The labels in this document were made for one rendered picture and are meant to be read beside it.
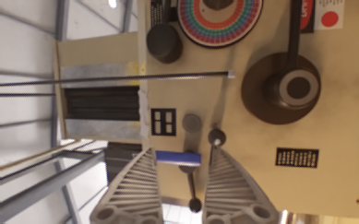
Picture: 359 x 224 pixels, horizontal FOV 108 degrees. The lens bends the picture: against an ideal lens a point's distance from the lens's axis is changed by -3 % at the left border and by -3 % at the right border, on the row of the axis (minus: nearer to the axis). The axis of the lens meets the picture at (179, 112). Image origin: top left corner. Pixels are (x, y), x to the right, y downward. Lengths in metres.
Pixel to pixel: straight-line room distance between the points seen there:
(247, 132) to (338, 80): 0.20
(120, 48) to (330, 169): 1.26
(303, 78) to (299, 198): 0.28
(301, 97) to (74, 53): 1.51
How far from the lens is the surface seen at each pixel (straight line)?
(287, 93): 0.28
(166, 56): 0.30
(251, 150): 0.36
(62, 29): 8.10
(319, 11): 0.42
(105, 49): 1.32
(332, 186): 0.47
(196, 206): 0.38
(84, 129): 1.48
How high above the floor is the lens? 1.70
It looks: 12 degrees up
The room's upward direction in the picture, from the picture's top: 89 degrees counter-clockwise
